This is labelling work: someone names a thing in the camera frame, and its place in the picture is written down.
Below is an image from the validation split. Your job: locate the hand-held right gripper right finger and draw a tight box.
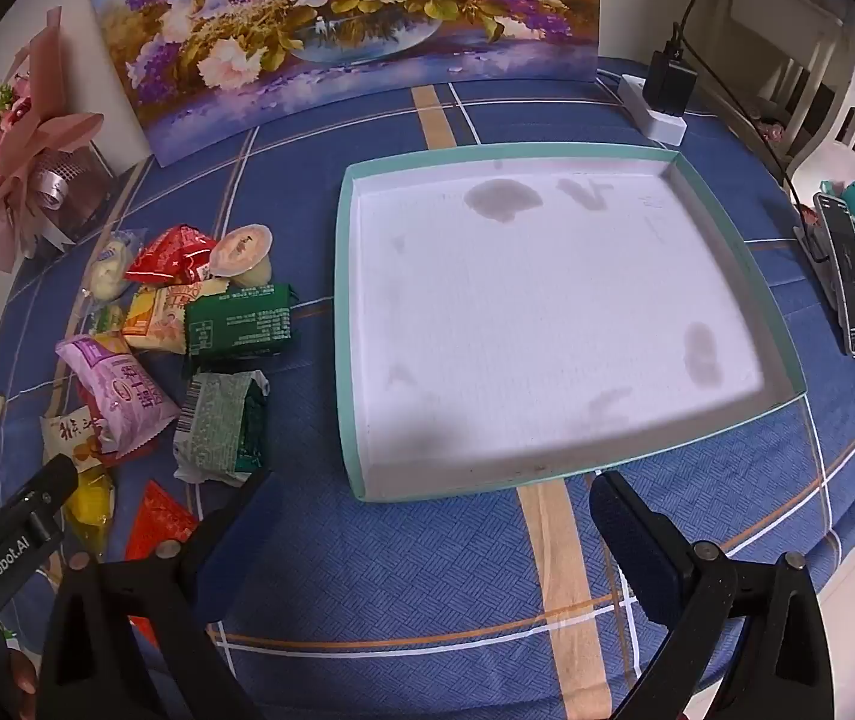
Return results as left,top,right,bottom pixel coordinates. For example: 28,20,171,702
588,469,837,720

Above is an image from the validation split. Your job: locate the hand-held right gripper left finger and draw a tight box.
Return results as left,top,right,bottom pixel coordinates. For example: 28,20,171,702
37,469,286,720

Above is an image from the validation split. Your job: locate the red milk biscuit packet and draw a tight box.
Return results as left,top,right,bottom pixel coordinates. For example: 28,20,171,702
125,480,199,563

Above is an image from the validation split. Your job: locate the yellow bread packet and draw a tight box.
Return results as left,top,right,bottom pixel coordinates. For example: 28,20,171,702
63,465,117,563

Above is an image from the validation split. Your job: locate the light green snack packet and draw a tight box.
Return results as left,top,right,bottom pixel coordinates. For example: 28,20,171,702
172,369,272,487

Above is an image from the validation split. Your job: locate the white nut snack packet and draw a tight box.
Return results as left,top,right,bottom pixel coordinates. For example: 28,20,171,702
41,405,124,473

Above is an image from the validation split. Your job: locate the pink swiss roll packet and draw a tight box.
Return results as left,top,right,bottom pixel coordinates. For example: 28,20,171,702
56,334,182,458

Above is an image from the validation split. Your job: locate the dark green snack packet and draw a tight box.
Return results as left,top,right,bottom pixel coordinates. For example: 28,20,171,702
184,283,299,359

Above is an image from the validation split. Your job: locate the orange yellow snack packet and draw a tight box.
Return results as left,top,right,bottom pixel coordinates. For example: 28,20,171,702
121,281,229,355

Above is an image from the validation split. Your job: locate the teal shallow cardboard box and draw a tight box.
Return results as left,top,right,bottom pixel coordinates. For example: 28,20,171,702
337,142,807,503

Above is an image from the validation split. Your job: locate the jelly cup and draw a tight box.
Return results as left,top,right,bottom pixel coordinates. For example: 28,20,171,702
208,223,274,293

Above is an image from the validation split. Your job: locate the red snack packet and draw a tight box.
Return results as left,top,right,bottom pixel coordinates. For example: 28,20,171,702
125,225,218,287

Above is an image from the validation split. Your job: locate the clear white pastry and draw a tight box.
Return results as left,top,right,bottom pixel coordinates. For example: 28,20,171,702
80,229,147,301

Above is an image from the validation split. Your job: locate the person's left hand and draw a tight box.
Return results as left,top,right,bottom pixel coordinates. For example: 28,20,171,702
11,649,40,695

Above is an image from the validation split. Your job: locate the blue plaid tablecloth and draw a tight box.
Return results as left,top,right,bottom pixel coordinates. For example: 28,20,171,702
0,56,855,720

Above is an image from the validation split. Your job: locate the black smartphone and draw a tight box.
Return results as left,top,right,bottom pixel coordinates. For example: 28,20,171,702
813,191,855,357

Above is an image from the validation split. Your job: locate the pink flower bouquet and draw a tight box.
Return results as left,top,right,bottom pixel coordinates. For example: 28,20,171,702
0,6,106,263

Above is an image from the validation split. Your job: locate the white power strip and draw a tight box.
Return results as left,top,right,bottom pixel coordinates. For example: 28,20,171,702
618,73,687,143

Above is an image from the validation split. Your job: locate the black charger plug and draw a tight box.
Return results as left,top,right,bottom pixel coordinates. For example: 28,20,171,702
643,51,698,117

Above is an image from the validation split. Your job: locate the flower painting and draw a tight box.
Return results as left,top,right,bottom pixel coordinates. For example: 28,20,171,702
84,0,601,167

